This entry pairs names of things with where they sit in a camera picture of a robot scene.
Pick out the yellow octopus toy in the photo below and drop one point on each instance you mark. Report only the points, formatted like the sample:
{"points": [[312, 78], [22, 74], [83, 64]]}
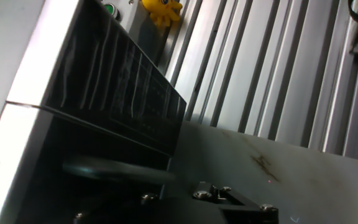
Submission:
{"points": [[162, 11]]}

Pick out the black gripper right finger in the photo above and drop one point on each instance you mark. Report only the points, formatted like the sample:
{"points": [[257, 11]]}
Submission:
{"points": [[247, 216]]}

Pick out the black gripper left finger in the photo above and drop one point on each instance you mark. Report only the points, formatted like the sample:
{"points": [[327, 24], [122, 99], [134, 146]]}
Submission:
{"points": [[120, 214]]}

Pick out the marble pattern table mat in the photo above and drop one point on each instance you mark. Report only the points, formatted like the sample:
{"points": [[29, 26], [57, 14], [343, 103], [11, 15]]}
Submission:
{"points": [[291, 186]]}

